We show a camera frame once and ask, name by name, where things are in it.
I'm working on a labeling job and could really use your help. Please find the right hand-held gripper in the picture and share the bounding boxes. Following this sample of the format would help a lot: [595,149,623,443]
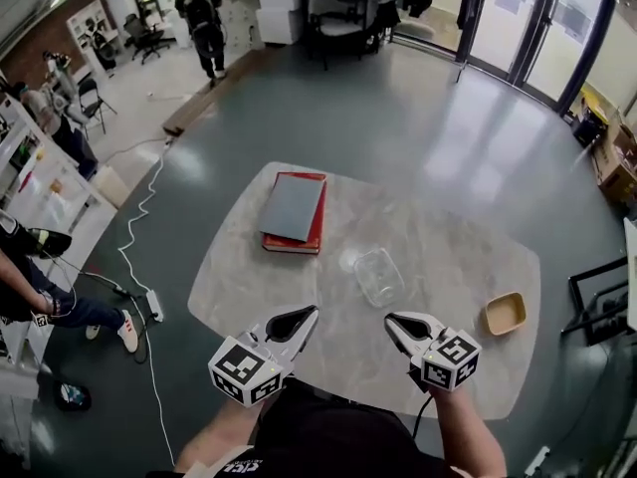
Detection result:
[383,311,483,392]

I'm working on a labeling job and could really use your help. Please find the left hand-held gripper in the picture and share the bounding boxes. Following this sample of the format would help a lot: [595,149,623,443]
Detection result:
[207,305,319,408]

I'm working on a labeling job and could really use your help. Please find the clear plastic container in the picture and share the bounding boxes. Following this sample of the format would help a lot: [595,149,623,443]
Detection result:
[352,247,407,308]

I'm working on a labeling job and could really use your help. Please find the person's left forearm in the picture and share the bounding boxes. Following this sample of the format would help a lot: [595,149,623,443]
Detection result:
[173,396,263,473]

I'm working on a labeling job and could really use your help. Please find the person's right forearm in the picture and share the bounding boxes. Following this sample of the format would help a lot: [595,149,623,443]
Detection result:
[428,384,508,478]

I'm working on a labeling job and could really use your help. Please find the black bin with yellow lid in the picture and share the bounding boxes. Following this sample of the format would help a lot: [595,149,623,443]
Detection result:
[571,92,609,149]

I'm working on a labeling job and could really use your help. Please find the red book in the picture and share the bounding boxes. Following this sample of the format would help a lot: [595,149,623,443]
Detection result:
[262,170,328,256]

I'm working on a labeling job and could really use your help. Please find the tan square bowl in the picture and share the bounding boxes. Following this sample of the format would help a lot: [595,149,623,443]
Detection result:
[485,291,528,337]

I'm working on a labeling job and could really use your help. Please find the person's black shirt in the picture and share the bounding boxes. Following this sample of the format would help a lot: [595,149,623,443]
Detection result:
[146,378,464,478]

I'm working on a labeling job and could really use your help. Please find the grey book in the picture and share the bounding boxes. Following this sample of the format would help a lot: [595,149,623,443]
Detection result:
[257,172,327,243]

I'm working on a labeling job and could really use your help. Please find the white power strip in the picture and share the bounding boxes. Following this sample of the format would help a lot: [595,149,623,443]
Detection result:
[145,290,165,324]

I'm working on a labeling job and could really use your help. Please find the beige storage bin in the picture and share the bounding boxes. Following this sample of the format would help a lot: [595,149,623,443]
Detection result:
[92,164,132,209]

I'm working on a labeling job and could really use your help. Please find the brown cardboard box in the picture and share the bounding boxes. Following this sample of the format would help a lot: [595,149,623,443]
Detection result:
[592,119,637,204]

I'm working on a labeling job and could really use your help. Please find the white shelf unit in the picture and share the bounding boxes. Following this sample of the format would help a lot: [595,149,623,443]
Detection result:
[0,96,118,249]

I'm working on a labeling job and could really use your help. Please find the black folding chair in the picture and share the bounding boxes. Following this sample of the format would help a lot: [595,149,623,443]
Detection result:
[77,77,118,134]

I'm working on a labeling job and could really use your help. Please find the grey desk chair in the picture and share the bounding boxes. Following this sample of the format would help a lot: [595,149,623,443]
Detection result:
[307,0,380,72]

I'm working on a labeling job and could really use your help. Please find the pile of white boxes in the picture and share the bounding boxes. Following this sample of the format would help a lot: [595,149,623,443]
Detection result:
[219,0,301,50]

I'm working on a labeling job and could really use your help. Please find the black office chair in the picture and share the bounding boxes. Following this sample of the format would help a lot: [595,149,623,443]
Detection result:
[122,12,173,65]

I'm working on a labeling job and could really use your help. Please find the black framed glass doors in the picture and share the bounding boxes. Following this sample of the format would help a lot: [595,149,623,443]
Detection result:
[457,0,628,115]

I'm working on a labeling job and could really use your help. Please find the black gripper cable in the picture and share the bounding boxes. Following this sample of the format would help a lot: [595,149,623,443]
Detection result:
[409,393,437,443]

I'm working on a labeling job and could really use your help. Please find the black metal frame stand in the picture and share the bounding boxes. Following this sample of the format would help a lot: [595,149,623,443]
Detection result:
[561,256,631,349]

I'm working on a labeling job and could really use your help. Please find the white power cable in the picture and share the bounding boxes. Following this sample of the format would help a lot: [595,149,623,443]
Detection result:
[116,136,176,468]

